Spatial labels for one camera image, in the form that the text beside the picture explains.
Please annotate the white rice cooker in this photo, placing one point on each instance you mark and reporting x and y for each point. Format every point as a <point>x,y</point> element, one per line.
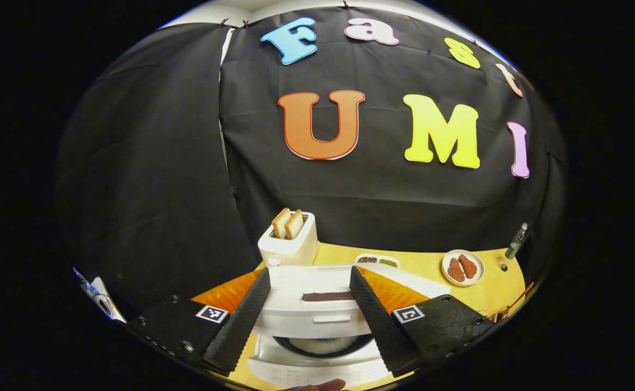
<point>312,315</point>

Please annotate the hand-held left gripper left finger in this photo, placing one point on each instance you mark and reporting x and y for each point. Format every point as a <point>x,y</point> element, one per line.
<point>236,331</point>

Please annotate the round white plate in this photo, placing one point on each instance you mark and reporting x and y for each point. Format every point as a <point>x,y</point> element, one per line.
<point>480,271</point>

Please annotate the toast slice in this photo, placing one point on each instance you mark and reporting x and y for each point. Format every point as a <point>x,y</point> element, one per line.
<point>280,222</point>
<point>294,224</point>

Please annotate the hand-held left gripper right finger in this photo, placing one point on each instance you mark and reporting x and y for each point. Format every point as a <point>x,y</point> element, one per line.
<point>380,326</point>

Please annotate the black backdrop cloth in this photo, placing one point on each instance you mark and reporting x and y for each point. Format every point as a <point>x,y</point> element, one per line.
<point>160,163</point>

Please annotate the white divided grain dish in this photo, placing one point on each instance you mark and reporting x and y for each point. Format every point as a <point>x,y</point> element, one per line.
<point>377,259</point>

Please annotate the clear water bottle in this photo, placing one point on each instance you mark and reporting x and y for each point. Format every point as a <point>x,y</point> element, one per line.
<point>515,244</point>

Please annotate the brown meat piece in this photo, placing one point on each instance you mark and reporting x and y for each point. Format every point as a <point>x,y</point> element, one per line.
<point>456,270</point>
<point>468,266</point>

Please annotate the white toaster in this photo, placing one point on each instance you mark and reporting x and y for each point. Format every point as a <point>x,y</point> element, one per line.
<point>290,252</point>

